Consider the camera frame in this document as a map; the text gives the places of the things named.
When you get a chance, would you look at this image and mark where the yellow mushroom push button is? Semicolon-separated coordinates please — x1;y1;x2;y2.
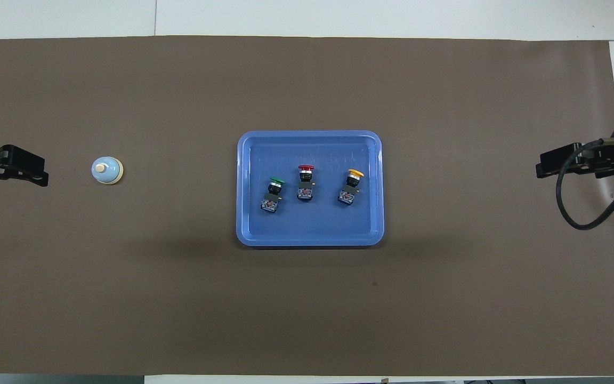
337;169;365;206

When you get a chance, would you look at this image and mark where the green mushroom push button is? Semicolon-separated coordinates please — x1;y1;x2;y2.
260;177;286;214

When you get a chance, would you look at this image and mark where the red mushroom push button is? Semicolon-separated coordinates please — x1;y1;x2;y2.
296;165;316;202

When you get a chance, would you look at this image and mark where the light blue call bell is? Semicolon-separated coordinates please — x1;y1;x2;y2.
91;156;124;186

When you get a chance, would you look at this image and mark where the blue plastic tray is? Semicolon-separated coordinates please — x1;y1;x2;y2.
236;130;385;247

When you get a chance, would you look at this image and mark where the brown table mat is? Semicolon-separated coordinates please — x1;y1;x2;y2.
0;35;614;377

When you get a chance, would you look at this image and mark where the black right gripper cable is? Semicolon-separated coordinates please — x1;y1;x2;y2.
556;138;614;231

